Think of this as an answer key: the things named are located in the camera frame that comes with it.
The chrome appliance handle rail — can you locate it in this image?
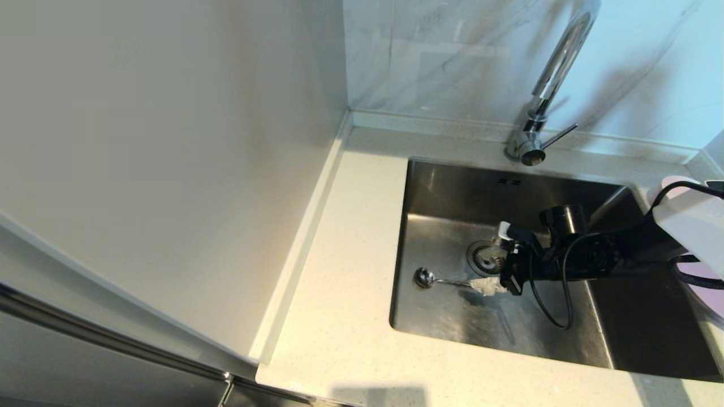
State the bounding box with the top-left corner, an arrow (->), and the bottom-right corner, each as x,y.
0,284 -> 235,384

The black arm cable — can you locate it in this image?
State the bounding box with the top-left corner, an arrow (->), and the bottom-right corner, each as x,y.
529,232 -> 575,330

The pink plastic bowl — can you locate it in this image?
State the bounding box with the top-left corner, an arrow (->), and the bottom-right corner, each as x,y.
647,175 -> 703,207

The lilac plastic plate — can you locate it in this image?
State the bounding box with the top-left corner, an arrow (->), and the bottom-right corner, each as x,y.
679,260 -> 724,318

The chrome gooseneck faucet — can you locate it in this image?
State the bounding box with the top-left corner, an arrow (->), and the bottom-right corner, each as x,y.
505,0 -> 601,166

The metal spoon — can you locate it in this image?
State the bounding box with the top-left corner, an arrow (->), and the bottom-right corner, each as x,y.
414,267 -> 481,289

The stainless steel sink basin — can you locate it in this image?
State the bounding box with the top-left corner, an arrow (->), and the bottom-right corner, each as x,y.
389,158 -> 723,382

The grey appliance door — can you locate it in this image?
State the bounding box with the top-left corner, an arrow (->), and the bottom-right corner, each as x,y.
0,215 -> 317,407

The round metal drain strainer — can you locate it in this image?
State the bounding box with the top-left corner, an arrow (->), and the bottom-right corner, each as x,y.
467,241 -> 508,278

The white cabinet side panel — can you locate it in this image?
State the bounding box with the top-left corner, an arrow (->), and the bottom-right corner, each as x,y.
0,0 -> 349,379

